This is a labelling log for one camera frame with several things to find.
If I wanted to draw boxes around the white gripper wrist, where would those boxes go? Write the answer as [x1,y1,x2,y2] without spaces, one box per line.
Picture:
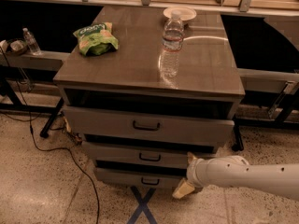
[172,152,207,199]

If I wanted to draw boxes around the grey drawer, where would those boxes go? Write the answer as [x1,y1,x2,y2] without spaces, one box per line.
[82,141,216,169]
[64,106,234,146]
[94,168,181,189]

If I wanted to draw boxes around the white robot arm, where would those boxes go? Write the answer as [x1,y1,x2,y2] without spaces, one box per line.
[172,152,299,201]

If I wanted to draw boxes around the grey bottom drawer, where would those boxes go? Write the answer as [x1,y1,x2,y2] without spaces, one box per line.
[94,168,181,189]

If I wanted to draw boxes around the grey top drawer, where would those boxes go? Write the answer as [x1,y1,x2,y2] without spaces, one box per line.
[64,106,234,146]

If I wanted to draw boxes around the grey drawer cabinet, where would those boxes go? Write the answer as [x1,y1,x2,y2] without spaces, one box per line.
[54,7,245,178]

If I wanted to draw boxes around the grey side bench right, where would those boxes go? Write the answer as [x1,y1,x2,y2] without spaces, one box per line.
[238,68,299,94]

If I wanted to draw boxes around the grey side bench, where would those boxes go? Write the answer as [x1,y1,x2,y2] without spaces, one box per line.
[0,50,69,71]
[238,68,299,94]

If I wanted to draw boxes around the clear plastic water bottle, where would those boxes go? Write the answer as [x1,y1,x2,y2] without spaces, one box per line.
[160,10,184,77]

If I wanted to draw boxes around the white paper plate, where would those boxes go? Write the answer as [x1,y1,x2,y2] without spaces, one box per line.
[164,7,197,22]

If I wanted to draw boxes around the green chip bag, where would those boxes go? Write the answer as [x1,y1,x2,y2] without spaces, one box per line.
[73,22,119,56]

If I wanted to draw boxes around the grey side bench left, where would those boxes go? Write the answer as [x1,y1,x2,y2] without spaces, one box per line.
[0,50,69,71]

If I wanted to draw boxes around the small water bottle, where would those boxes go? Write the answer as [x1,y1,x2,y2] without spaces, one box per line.
[22,28,41,56]

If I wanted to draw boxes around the round bowl on shelf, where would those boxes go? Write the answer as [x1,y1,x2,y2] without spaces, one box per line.
[6,39,27,56]

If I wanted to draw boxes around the black floor cable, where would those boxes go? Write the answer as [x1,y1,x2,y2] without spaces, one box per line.
[0,45,101,224]

